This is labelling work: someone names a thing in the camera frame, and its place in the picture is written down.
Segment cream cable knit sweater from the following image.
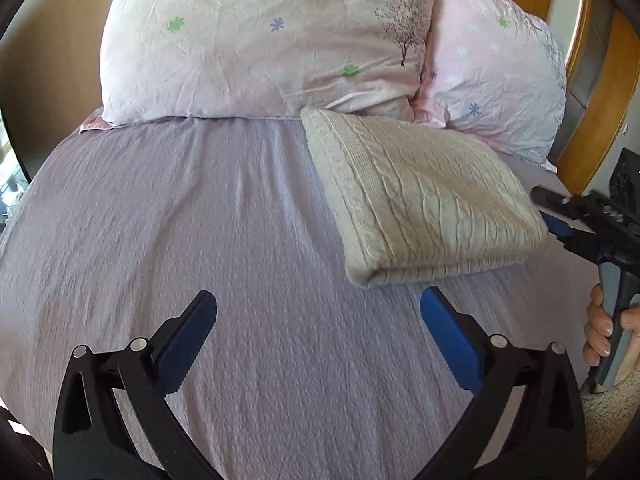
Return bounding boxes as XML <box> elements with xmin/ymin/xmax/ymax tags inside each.
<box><xmin>300</xmin><ymin>107</ymin><xmax>548</xmax><ymax>288</ymax></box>

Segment right hand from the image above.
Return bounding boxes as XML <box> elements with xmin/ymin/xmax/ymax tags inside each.
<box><xmin>582</xmin><ymin>284</ymin><xmax>640</xmax><ymax>376</ymax></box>

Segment cream fluffy rug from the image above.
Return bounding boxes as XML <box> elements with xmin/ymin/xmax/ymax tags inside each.
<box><xmin>580</xmin><ymin>367</ymin><xmax>639</xmax><ymax>476</ymax></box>

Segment wooden headboard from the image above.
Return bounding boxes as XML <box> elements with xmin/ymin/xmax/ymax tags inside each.
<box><xmin>514</xmin><ymin>0</ymin><xmax>639</xmax><ymax>194</ymax></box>

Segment pink flower print pillow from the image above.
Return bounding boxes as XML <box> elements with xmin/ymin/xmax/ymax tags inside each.
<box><xmin>412</xmin><ymin>0</ymin><xmax>566</xmax><ymax>168</ymax></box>

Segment lavender bed sheet mattress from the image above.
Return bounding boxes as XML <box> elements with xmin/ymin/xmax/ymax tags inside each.
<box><xmin>0</xmin><ymin>109</ymin><xmax>601</xmax><ymax>480</ymax></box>

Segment white tree print pillow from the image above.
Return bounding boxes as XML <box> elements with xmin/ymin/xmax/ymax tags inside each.
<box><xmin>100</xmin><ymin>0</ymin><xmax>434</xmax><ymax>126</ymax></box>

